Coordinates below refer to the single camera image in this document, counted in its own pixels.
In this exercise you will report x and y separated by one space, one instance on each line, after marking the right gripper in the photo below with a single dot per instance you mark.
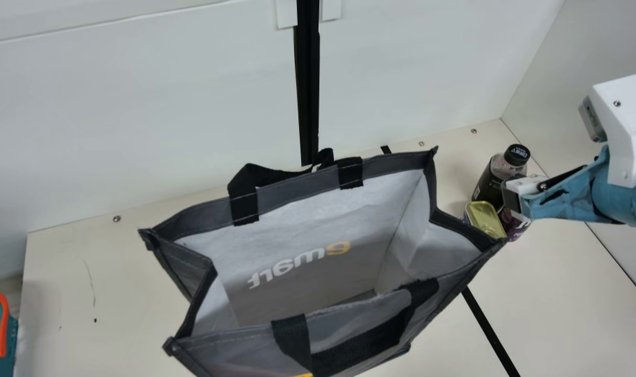
574 204

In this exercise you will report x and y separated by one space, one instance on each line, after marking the rectangular tin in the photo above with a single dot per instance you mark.
485 217

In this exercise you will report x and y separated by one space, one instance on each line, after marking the dark coffee bottle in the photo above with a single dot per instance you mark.
493 178

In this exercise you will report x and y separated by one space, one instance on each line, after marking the black strip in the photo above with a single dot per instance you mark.
488 330

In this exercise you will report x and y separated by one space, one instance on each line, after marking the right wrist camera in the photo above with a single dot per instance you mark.
627 120

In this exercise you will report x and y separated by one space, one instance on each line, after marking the black post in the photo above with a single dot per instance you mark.
307 78

